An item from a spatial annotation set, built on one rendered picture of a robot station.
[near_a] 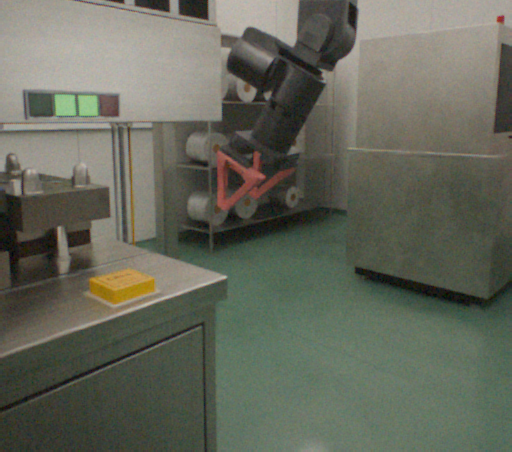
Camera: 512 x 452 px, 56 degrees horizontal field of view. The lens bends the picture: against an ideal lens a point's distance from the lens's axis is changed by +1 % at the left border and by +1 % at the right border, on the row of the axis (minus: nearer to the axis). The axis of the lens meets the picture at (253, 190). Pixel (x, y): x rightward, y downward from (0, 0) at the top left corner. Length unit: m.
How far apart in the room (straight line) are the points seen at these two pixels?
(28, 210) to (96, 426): 0.35
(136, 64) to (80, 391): 0.92
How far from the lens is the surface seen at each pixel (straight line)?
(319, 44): 0.58
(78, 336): 0.66
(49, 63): 1.28
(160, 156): 1.66
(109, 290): 0.71
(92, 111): 1.32
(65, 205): 0.89
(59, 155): 3.86
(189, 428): 0.90
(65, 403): 0.73
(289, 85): 0.61
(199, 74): 1.54
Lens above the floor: 1.16
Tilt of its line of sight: 9 degrees down
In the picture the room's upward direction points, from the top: straight up
